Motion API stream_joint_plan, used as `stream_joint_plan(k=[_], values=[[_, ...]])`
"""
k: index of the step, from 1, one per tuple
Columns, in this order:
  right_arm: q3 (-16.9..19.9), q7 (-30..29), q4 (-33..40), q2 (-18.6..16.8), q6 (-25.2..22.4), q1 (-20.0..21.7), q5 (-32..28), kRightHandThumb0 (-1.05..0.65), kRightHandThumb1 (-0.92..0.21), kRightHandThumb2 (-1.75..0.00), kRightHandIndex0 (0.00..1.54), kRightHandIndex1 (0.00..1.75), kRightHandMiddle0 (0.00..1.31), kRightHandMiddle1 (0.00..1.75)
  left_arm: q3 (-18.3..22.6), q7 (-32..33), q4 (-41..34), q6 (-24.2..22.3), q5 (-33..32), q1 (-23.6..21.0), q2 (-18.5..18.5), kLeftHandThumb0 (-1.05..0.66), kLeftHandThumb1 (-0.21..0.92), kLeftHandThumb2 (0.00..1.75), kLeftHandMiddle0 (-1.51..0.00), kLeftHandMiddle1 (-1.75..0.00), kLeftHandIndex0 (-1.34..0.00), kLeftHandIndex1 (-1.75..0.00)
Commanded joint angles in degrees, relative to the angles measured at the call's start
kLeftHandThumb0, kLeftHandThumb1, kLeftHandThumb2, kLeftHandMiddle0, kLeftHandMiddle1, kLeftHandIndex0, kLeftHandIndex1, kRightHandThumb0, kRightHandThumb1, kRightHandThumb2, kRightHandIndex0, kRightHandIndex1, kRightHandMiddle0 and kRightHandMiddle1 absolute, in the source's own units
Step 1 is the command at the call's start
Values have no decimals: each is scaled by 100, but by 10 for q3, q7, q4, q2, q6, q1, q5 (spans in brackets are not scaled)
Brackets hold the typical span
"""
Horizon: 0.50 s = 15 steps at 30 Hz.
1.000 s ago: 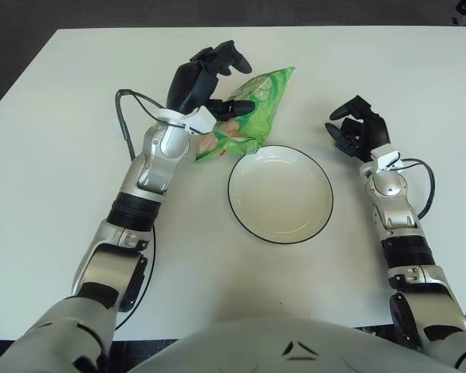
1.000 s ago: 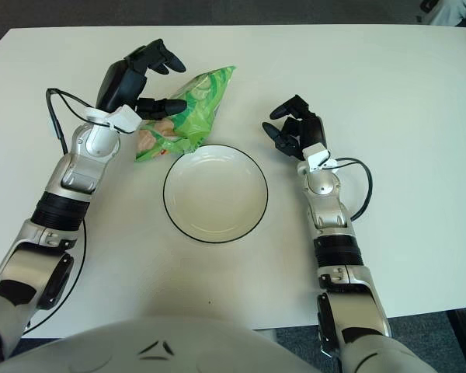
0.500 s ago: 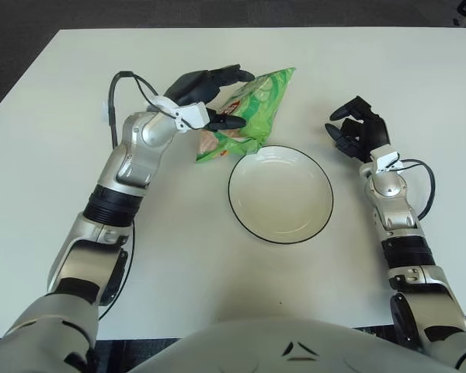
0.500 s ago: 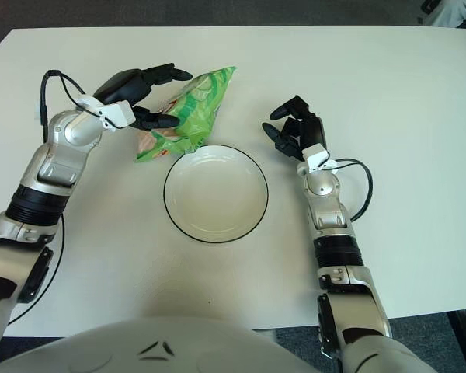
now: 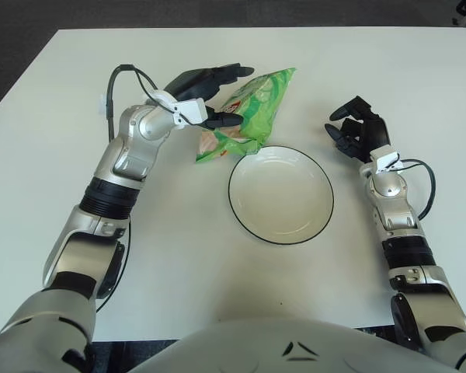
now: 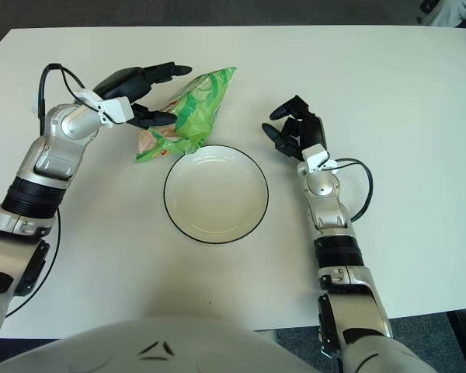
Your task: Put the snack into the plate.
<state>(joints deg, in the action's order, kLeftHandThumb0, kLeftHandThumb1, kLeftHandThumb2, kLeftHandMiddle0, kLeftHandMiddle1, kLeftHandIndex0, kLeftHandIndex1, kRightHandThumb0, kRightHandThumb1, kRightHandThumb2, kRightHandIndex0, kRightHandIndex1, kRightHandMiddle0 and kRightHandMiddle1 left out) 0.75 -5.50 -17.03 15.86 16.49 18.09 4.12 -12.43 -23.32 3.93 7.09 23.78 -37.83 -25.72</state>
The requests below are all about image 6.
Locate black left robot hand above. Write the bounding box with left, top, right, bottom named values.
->
left=94, top=61, right=193, bottom=131

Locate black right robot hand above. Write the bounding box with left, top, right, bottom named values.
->
left=262, top=95, right=328, bottom=160

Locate green chips snack bag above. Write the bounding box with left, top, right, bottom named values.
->
left=134, top=66, right=238, bottom=164

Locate white plate with black rim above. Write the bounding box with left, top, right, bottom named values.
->
left=163, top=144, right=269, bottom=244

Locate person leg in light trousers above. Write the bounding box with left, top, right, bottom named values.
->
left=430, top=0, right=466, bottom=28

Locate grey robot torso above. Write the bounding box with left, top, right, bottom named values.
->
left=0, top=316, right=335, bottom=373

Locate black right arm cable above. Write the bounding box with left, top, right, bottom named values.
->
left=328, top=157, right=374, bottom=222

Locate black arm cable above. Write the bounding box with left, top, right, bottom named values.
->
left=328, top=157, right=374, bottom=222
left=3, top=63, right=87, bottom=318

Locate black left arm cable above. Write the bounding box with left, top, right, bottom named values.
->
left=3, top=63, right=87, bottom=318

